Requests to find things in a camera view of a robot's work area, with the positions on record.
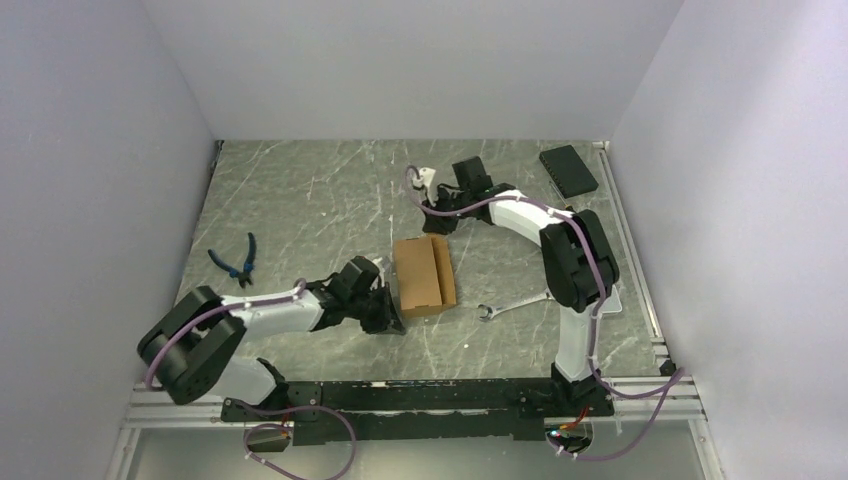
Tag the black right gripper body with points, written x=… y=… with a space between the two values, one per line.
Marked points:
x=444 y=201

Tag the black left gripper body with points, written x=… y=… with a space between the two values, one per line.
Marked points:
x=373 y=309

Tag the brown cardboard paper box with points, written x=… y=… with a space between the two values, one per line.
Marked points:
x=425 y=276

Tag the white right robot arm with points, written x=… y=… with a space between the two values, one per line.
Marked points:
x=579 y=266

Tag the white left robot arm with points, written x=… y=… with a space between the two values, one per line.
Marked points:
x=192 y=351

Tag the black flat box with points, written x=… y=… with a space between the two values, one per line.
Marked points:
x=568 y=172

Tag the silver combination wrench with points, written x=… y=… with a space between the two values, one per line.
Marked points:
x=489 y=312

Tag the clear plastic lid case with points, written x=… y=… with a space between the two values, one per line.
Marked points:
x=612 y=304

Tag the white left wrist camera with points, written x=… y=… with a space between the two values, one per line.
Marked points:
x=384 y=266

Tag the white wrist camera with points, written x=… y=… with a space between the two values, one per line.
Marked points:
x=423 y=181
x=384 y=266

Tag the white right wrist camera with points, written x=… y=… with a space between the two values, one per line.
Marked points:
x=423 y=181

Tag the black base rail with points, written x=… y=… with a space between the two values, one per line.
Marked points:
x=335 y=411

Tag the aluminium frame rail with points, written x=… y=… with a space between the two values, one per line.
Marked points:
x=635 y=399

